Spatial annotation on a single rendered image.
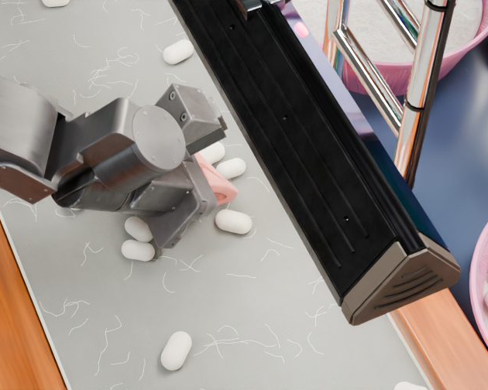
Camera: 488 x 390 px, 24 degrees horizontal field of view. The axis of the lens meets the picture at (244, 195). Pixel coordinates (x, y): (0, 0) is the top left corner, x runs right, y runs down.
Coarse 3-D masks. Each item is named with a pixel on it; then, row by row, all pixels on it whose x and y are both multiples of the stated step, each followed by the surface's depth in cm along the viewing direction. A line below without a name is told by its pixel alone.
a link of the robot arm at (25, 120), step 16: (0, 80) 92; (0, 96) 91; (16, 96) 92; (32, 96) 93; (0, 112) 91; (16, 112) 92; (32, 112) 93; (48, 112) 94; (0, 128) 90; (16, 128) 91; (32, 128) 92; (48, 128) 94; (0, 144) 90; (16, 144) 90; (32, 144) 91; (48, 144) 93; (16, 160) 91; (32, 160) 91
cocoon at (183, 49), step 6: (180, 42) 121; (186, 42) 121; (168, 48) 121; (174, 48) 120; (180, 48) 121; (186, 48) 121; (192, 48) 121; (168, 54) 120; (174, 54) 120; (180, 54) 121; (186, 54) 121; (168, 60) 121; (174, 60) 121; (180, 60) 121
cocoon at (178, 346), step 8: (176, 336) 102; (184, 336) 102; (168, 344) 102; (176, 344) 102; (184, 344) 102; (168, 352) 101; (176, 352) 101; (184, 352) 102; (168, 360) 101; (176, 360) 101; (184, 360) 102; (168, 368) 102; (176, 368) 102
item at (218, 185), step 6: (204, 168) 105; (204, 174) 104; (210, 174) 105; (210, 180) 104; (216, 180) 106; (222, 180) 108; (216, 186) 105; (222, 186) 107; (228, 186) 108; (216, 192) 107; (222, 192) 108; (228, 192) 109; (234, 192) 110; (222, 198) 110; (228, 198) 110
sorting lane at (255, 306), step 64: (0, 0) 127; (128, 0) 127; (0, 64) 122; (64, 64) 122; (128, 64) 122; (192, 64) 122; (0, 192) 113; (256, 192) 113; (64, 256) 109; (192, 256) 109; (256, 256) 109; (64, 320) 105; (128, 320) 105; (192, 320) 105; (256, 320) 105; (320, 320) 105; (384, 320) 105; (128, 384) 102; (192, 384) 102; (256, 384) 102; (320, 384) 102; (384, 384) 102
